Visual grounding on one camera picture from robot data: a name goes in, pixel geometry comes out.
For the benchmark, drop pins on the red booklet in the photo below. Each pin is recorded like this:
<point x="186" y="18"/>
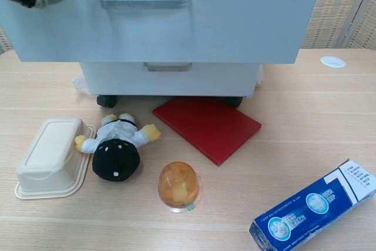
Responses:
<point x="211" y="127"/>

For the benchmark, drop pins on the orange fruit jelly cup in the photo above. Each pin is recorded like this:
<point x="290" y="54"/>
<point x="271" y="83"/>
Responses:
<point x="177" y="186"/>

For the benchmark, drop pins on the medium white cabinet drawer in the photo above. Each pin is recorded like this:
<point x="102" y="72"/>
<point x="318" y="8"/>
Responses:
<point x="235" y="13"/>

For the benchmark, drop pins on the short white cabinet drawer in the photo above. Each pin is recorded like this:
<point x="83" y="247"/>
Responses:
<point x="117" y="79"/>

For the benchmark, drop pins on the blue toothpaste box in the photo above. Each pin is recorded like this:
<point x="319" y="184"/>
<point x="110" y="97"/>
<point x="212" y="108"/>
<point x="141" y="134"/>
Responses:
<point x="311" y="212"/>

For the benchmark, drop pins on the white drawer cabinet body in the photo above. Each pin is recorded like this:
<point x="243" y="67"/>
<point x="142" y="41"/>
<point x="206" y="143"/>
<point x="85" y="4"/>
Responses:
<point x="255" y="71"/>

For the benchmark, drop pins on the white round table grommet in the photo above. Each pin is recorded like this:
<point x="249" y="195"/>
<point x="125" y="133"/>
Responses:
<point x="332" y="61"/>

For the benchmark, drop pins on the beige food container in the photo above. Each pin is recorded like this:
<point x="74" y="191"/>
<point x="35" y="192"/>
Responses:
<point x="50" y="157"/>

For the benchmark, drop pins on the black caster wheel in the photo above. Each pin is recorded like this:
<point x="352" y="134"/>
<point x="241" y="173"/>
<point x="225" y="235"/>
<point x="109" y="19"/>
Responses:
<point x="107" y="101"/>
<point x="235" y="102"/>

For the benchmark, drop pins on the plush doll black hair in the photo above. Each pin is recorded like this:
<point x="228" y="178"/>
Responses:
<point x="116" y="151"/>

